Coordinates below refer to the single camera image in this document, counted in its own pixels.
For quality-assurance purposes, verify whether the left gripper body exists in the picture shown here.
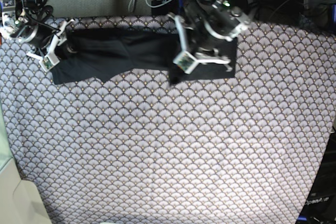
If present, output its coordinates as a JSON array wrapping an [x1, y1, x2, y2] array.
[[169, 6, 251, 74]]

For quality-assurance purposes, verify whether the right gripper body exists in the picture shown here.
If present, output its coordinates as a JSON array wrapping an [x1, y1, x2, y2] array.
[[9, 19, 75, 72]]

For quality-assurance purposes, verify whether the dark grey T-shirt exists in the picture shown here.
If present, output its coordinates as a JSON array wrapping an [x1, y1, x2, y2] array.
[[51, 28, 235, 85]]

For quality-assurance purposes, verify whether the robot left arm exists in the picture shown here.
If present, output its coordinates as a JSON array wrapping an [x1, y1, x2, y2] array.
[[168, 0, 252, 74]]

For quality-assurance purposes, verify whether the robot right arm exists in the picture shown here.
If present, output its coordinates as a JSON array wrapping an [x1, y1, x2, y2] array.
[[1, 0, 74, 72]]

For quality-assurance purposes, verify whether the fan patterned tablecloth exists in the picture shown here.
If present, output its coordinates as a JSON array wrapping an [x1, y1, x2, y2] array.
[[1, 23, 335, 223]]

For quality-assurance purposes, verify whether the blue clamp right edge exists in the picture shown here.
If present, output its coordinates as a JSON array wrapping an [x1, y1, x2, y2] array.
[[328, 4, 336, 34]]

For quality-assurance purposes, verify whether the black OpenArm case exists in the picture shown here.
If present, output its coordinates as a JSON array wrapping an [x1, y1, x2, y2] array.
[[296, 130, 335, 223]]

